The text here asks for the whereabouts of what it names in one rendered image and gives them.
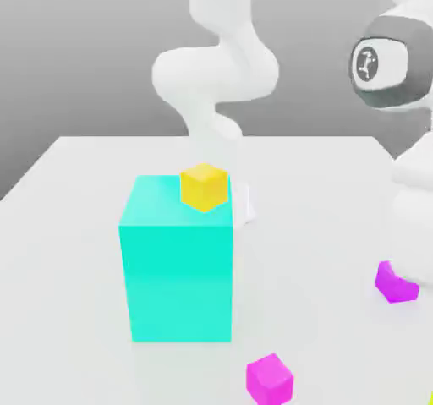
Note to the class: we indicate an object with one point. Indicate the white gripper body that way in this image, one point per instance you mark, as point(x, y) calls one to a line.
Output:
point(414, 222)

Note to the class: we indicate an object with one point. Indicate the small magenta cube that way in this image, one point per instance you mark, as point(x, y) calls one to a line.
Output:
point(269, 381)
point(394, 288)

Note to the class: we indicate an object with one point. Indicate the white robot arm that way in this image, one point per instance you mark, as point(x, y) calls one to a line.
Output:
point(216, 73)

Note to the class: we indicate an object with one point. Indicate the small yellow cube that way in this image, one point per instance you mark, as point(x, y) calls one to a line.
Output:
point(204, 188)
point(431, 399)

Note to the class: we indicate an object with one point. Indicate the large cyan box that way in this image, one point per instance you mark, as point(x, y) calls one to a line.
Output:
point(179, 276)

